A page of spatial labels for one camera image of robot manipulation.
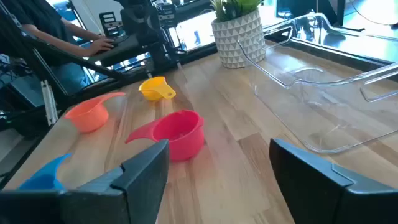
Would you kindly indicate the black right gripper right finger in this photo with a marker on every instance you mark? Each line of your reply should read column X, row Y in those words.
column 326, row 202

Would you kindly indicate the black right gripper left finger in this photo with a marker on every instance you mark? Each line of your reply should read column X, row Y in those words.
column 93, row 205

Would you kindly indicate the blue measuring cup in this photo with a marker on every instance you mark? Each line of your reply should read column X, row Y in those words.
column 43, row 179

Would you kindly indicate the yellow measuring cup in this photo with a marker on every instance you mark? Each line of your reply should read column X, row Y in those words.
column 154, row 90

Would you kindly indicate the orange measuring cup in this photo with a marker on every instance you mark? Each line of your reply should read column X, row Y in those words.
column 90, row 116

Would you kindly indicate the red measuring cup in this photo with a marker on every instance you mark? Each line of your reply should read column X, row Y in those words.
column 183, row 140

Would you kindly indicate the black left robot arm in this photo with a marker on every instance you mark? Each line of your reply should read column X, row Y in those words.
column 158, row 59

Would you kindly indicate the clear plastic basket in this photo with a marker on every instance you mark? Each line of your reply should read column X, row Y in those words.
column 311, row 102

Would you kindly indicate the succulent in white patterned pot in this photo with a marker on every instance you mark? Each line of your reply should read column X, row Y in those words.
column 237, row 37

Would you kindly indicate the person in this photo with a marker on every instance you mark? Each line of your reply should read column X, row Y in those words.
column 37, row 18

